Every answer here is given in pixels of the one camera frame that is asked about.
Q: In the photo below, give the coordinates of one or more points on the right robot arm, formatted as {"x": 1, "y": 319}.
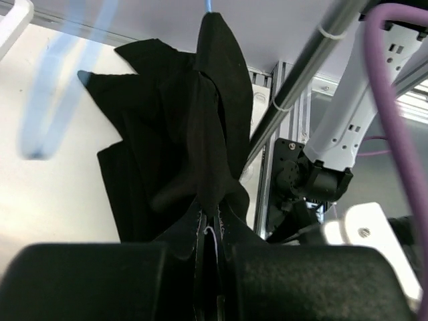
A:
{"x": 320, "y": 171}

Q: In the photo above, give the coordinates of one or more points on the light blue wire hanger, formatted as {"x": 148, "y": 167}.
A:
{"x": 57, "y": 83}

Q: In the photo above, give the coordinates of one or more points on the right aluminium frame post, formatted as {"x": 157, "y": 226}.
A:
{"x": 277, "y": 209}

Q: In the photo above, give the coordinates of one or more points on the black shirt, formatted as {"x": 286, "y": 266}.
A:
{"x": 184, "y": 121}

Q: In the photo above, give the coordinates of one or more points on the blue hanger holding black shirt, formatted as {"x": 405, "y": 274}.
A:
{"x": 208, "y": 6}

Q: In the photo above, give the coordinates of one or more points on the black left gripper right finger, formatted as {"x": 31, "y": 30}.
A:
{"x": 262, "y": 281}

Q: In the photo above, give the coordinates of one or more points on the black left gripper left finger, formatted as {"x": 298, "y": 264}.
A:
{"x": 110, "y": 281}

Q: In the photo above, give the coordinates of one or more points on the white clothes rack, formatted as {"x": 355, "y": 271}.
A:
{"x": 329, "y": 32}

